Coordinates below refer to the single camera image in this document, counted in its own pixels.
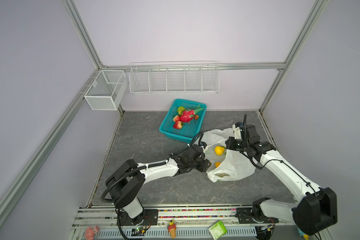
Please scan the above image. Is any fake yellow lemon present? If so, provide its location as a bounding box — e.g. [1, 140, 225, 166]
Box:
[214, 146, 226, 156]

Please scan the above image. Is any white plastic bag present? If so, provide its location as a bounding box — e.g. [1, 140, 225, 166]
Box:
[202, 128, 255, 183]

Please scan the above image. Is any fake peach with leaves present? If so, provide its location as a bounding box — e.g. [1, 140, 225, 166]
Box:
[173, 121, 184, 130]

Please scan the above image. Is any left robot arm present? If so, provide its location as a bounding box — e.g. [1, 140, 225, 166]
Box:
[101, 132, 211, 220]

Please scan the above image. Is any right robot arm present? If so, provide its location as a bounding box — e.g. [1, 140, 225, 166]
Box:
[226, 119, 338, 236]

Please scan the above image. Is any fake red dragon fruit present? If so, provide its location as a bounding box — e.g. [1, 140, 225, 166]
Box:
[180, 108, 205, 123]

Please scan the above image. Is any fake red peach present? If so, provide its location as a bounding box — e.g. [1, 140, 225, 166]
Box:
[173, 115, 181, 122]

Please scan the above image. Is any fake green fruit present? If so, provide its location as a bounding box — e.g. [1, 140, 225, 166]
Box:
[177, 106, 185, 116]

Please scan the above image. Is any teal plastic basket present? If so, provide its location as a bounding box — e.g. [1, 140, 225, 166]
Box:
[159, 99, 207, 143]

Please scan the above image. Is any toy ice cream cone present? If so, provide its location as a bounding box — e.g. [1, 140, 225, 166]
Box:
[168, 220, 177, 239]

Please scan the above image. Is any green white box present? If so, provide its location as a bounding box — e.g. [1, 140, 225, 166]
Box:
[208, 221, 228, 240]

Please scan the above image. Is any blue toy ice cream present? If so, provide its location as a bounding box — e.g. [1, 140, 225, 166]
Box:
[298, 229, 310, 240]

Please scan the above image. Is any pink toy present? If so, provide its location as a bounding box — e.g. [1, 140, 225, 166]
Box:
[84, 226, 99, 240]

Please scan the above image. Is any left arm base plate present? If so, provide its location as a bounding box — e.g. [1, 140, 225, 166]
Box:
[118, 209, 159, 226]

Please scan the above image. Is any white wire shelf rack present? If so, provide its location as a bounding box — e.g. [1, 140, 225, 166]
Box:
[129, 61, 220, 94]

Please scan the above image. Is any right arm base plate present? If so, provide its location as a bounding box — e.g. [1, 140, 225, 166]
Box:
[235, 207, 279, 224]

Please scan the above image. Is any white mesh wall basket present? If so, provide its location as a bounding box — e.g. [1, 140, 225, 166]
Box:
[84, 70, 128, 111]

